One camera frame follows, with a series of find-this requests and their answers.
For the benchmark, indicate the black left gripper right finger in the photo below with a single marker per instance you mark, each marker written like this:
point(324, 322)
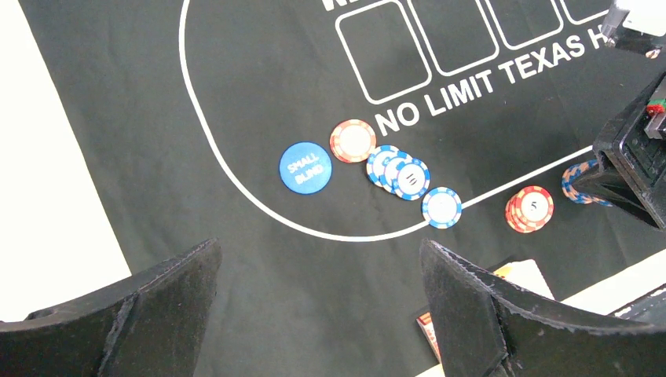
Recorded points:
point(487, 326)

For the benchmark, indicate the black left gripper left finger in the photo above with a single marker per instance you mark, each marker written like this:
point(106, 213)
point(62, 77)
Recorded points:
point(149, 324)

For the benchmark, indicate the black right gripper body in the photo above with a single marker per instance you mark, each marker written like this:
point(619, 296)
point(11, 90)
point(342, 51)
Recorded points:
point(623, 141)

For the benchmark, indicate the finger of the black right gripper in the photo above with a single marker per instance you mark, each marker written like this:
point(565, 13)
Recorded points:
point(632, 191)

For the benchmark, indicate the red poker chip stack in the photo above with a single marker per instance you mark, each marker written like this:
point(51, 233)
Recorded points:
point(529, 210)

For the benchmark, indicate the blue chips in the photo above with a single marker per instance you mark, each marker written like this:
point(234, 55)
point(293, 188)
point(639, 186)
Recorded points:
point(409, 179)

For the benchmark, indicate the blue small blind button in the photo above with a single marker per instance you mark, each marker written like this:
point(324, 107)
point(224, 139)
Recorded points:
point(305, 168)

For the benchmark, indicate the red chips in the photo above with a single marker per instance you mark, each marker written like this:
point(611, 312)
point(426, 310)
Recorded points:
point(352, 141)

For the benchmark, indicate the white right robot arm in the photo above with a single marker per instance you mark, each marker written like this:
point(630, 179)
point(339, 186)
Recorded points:
point(639, 27)

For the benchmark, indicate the black poker table mat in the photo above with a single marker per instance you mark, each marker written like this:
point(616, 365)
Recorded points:
point(183, 109)

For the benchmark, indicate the aluminium mounting rail frame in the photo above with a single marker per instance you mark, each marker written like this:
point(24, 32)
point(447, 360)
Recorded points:
point(649, 308)

